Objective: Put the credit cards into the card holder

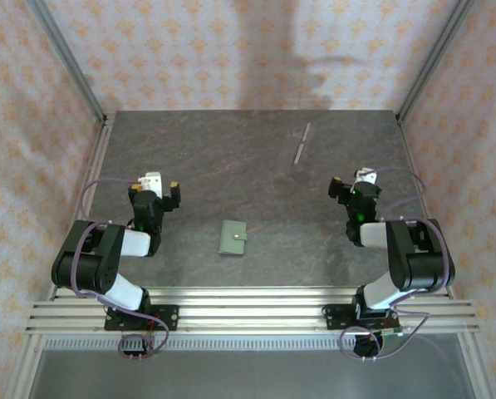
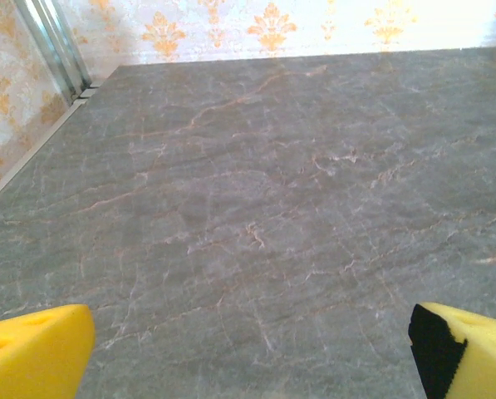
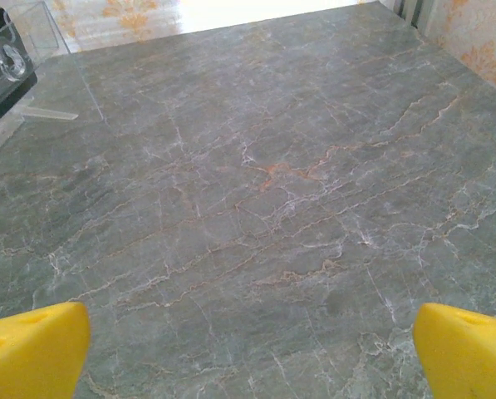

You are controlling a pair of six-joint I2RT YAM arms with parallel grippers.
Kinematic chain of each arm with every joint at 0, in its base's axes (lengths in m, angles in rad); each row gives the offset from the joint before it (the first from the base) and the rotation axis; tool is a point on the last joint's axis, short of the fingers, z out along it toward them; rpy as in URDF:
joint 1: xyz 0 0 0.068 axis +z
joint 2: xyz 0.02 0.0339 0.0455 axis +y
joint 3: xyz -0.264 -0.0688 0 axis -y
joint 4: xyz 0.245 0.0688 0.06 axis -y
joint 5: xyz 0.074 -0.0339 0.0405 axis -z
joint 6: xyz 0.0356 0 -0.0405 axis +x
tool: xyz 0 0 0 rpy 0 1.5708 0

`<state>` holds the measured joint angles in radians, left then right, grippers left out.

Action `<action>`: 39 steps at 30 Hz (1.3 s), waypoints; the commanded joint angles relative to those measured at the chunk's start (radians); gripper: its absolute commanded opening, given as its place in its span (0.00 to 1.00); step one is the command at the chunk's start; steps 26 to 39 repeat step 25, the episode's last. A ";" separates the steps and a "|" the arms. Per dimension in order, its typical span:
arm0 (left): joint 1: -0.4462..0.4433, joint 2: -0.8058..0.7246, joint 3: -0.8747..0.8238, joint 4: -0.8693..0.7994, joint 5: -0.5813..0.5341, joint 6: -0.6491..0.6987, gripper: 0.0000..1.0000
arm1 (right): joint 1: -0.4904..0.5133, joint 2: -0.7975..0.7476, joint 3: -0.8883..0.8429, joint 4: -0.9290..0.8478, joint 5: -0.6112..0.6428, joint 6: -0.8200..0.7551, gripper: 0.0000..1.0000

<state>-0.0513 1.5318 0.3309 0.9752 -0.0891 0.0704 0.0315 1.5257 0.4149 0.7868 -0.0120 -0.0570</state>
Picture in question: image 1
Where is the slotted grey cable duct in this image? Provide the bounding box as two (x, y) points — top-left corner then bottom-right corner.
(39, 335), (467, 351)

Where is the small green circuit board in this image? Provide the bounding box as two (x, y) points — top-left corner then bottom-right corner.
(380, 327), (405, 348)

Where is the aluminium mounting rail frame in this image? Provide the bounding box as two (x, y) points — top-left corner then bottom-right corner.
(25, 285), (480, 335)

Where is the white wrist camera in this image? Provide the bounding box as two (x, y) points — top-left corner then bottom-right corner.
(137, 171), (165, 200)
(353, 166), (377, 184)

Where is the green leather card holder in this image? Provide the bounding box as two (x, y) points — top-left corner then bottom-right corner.
(217, 219), (248, 256)

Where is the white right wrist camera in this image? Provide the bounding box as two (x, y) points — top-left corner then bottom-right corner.
(353, 166), (377, 184)

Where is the aluminium corner post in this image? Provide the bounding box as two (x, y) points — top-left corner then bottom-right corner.
(396, 0), (477, 124)
(26, 0), (109, 123)

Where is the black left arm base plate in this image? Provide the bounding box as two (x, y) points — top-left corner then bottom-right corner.
(104, 304), (179, 333)

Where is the aluminium table side rail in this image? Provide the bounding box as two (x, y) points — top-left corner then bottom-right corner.
(47, 111), (116, 301)
(395, 114), (456, 301)

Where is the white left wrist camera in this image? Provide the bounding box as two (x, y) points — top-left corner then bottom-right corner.
(137, 171), (165, 200)

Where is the grey metal lower panel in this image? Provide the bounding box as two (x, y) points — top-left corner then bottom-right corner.
(10, 348), (488, 399)

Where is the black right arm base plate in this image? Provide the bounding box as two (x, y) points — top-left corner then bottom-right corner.
(322, 303), (400, 332)

